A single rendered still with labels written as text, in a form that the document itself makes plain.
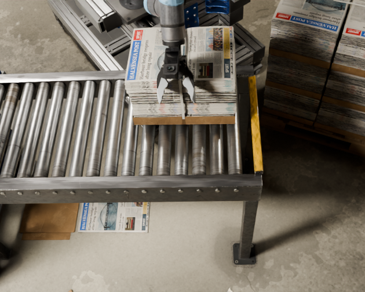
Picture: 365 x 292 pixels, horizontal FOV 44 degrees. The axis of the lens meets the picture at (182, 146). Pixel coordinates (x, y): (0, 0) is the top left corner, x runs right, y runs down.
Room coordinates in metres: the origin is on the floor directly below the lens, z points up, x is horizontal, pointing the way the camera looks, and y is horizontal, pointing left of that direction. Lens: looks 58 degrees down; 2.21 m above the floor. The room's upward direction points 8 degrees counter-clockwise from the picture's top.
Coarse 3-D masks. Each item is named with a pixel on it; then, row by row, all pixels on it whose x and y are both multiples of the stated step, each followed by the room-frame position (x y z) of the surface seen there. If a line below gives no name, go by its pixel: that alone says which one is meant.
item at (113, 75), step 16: (0, 80) 1.33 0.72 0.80; (16, 80) 1.32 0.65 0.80; (32, 80) 1.31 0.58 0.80; (48, 80) 1.30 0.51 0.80; (64, 80) 1.28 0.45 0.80; (80, 80) 1.27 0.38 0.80; (96, 80) 1.26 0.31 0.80; (112, 80) 1.25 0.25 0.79; (240, 80) 1.17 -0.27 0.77; (64, 96) 1.28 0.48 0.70; (80, 96) 1.27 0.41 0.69; (96, 96) 1.26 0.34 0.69; (112, 96) 1.25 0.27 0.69; (128, 96) 1.24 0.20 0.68
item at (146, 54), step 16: (144, 32) 1.25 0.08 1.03; (160, 32) 1.23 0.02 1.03; (144, 48) 1.16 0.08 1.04; (160, 48) 1.15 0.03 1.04; (128, 64) 1.09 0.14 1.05; (144, 64) 1.07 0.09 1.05; (160, 64) 1.06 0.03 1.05; (128, 80) 1.01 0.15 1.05; (144, 80) 1.00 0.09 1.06; (144, 96) 0.99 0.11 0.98; (144, 112) 0.98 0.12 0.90; (160, 112) 0.97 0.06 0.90
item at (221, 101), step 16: (192, 32) 1.21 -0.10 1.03; (208, 32) 1.20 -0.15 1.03; (224, 32) 1.19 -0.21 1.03; (192, 48) 1.13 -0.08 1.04; (208, 48) 1.11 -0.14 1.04; (224, 48) 1.10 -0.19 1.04; (192, 64) 1.04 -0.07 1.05; (208, 64) 1.03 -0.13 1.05; (224, 64) 1.02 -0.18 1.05; (208, 80) 0.96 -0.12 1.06; (224, 80) 0.95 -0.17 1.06; (208, 96) 0.95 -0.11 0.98; (224, 96) 0.94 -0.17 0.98; (192, 112) 0.96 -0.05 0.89; (208, 112) 0.95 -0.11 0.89; (224, 112) 0.94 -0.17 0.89
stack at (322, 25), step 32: (288, 0) 1.53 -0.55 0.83; (320, 0) 1.50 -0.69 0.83; (288, 32) 1.40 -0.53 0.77; (320, 32) 1.33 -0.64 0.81; (352, 32) 1.29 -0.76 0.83; (288, 64) 1.39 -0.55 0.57; (352, 64) 1.25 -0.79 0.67; (288, 96) 1.38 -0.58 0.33; (352, 96) 1.23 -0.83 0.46; (288, 128) 1.38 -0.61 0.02; (352, 128) 1.20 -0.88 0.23
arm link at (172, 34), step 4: (164, 28) 1.03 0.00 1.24; (168, 28) 1.03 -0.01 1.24; (172, 28) 1.02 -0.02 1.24; (176, 28) 1.02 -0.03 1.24; (180, 28) 1.03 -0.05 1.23; (184, 28) 1.04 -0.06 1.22; (164, 32) 1.03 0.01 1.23; (168, 32) 1.02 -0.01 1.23; (172, 32) 1.02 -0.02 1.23; (176, 32) 1.02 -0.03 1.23; (180, 32) 1.02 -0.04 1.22; (184, 32) 1.03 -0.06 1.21; (164, 36) 1.02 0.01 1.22; (168, 36) 1.01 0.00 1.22; (172, 36) 1.01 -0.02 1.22; (176, 36) 1.01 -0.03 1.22; (180, 36) 1.01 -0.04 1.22; (184, 36) 1.02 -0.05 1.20; (164, 40) 1.03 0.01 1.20; (168, 40) 1.01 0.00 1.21; (172, 40) 1.00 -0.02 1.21; (176, 40) 1.01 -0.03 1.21; (180, 40) 1.01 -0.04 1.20
